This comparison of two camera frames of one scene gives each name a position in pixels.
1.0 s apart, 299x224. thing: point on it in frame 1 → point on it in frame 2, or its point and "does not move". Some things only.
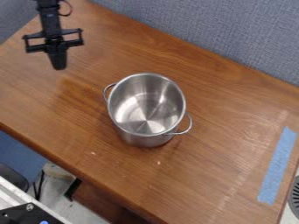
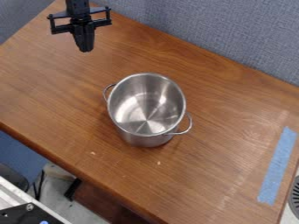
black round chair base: (14, 177) does not move
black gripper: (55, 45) → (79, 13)
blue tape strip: (273, 188) does not move
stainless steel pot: (146, 108) does not move
